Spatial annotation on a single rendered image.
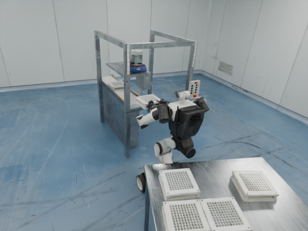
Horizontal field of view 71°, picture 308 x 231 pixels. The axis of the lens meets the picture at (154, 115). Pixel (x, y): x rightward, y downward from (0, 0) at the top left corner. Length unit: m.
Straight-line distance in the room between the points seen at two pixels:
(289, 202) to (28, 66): 5.52
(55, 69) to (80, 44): 0.88
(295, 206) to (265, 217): 0.27
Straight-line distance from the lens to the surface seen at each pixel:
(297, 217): 1.86
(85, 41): 5.89
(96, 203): 2.70
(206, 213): 1.51
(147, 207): 2.16
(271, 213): 1.78
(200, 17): 7.17
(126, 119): 2.83
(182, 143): 2.08
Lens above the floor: 2.03
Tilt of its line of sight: 28 degrees down
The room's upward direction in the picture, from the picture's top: 3 degrees clockwise
